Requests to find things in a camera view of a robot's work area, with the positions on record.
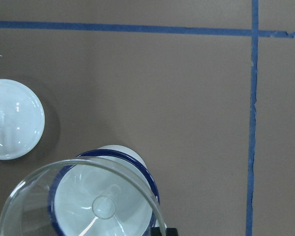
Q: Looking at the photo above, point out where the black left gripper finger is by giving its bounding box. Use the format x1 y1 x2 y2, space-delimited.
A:
150 227 178 236

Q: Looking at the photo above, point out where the clear glass funnel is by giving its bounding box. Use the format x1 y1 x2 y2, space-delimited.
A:
0 157 167 236

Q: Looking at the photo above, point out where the white enamel cup blue rim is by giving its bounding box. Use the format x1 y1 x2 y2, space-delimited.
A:
49 145 160 236

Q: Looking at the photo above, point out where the white ceramic lid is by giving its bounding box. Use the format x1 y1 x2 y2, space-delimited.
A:
0 79 45 160

